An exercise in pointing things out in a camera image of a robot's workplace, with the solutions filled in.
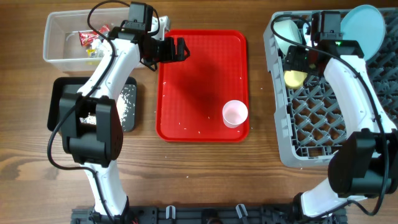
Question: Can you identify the black waste tray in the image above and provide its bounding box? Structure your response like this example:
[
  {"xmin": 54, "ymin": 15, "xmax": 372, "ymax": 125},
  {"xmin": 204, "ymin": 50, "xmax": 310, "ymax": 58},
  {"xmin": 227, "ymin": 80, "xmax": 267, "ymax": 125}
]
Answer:
[{"xmin": 47, "ymin": 77, "xmax": 137, "ymax": 133}]

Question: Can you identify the pink plastic cup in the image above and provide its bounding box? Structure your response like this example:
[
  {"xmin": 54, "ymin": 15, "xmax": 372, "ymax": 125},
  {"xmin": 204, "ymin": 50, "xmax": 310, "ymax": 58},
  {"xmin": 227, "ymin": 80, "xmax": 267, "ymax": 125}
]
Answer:
[{"xmin": 222, "ymin": 100, "xmax": 248, "ymax": 128}]

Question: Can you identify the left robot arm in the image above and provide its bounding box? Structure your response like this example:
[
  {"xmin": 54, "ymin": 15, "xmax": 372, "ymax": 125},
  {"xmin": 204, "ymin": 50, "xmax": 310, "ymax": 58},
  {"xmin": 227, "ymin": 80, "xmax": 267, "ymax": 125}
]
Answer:
[{"xmin": 47, "ymin": 2, "xmax": 190, "ymax": 223}]

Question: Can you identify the yellow plastic cup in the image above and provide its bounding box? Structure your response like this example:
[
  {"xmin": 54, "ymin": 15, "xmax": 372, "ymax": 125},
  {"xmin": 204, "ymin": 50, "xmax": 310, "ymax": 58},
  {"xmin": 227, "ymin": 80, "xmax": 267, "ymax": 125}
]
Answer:
[{"xmin": 284, "ymin": 70, "xmax": 308, "ymax": 89}]

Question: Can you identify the red serving tray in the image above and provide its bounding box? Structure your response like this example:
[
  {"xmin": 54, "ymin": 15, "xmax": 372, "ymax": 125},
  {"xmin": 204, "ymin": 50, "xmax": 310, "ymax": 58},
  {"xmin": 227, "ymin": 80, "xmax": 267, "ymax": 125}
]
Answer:
[{"xmin": 155, "ymin": 29, "xmax": 249, "ymax": 142}]

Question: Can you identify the grey dishwasher rack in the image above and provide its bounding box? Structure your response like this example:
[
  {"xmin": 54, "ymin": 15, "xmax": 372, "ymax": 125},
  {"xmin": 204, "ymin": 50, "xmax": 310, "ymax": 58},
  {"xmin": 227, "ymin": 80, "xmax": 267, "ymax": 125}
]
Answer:
[{"xmin": 263, "ymin": 8, "xmax": 397, "ymax": 167}]

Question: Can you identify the light blue plate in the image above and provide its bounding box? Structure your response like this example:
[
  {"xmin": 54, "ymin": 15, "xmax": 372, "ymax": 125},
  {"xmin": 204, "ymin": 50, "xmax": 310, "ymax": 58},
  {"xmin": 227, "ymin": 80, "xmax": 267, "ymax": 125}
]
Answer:
[{"xmin": 341, "ymin": 4, "xmax": 386, "ymax": 60}]

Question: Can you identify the light blue bowl with food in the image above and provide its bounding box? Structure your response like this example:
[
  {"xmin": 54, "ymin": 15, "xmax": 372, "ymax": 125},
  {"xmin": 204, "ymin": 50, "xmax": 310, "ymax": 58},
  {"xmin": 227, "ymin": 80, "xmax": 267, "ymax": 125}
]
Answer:
[{"xmin": 302, "ymin": 23, "xmax": 313, "ymax": 47}]

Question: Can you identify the pile of white rice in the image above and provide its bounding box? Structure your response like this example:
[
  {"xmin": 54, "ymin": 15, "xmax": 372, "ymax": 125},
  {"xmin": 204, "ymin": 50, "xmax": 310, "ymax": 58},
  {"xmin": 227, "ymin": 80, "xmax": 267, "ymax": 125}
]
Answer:
[{"xmin": 79, "ymin": 85, "xmax": 136, "ymax": 125}]

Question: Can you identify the white paper napkin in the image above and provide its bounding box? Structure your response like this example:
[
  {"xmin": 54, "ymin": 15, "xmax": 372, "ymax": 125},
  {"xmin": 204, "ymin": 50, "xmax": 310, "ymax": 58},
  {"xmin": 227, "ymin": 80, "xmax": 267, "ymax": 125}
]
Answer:
[{"xmin": 91, "ymin": 39, "xmax": 109, "ymax": 55}]

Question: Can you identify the yellow snack wrapper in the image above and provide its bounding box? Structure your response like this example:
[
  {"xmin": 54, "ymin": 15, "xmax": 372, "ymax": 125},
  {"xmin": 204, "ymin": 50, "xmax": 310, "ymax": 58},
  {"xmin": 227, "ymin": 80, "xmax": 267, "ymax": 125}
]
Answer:
[{"xmin": 86, "ymin": 49, "xmax": 104, "ymax": 66}]

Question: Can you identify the clear plastic waste bin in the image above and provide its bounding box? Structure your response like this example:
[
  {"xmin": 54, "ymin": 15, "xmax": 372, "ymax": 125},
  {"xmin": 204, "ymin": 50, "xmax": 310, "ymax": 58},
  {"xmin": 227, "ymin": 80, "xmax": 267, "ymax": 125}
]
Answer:
[{"xmin": 43, "ymin": 7, "xmax": 147, "ymax": 72}]

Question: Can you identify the red snack wrapper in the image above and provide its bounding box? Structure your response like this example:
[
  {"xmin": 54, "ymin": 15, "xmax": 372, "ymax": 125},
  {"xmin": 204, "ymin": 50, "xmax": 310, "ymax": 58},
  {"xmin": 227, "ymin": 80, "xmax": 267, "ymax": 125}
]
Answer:
[{"xmin": 78, "ymin": 24, "xmax": 110, "ymax": 47}]

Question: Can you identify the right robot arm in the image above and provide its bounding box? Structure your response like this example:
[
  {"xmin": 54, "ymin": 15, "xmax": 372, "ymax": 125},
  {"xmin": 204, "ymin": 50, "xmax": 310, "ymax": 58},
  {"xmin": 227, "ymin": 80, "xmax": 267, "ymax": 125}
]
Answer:
[{"xmin": 271, "ymin": 11, "xmax": 397, "ymax": 223}]

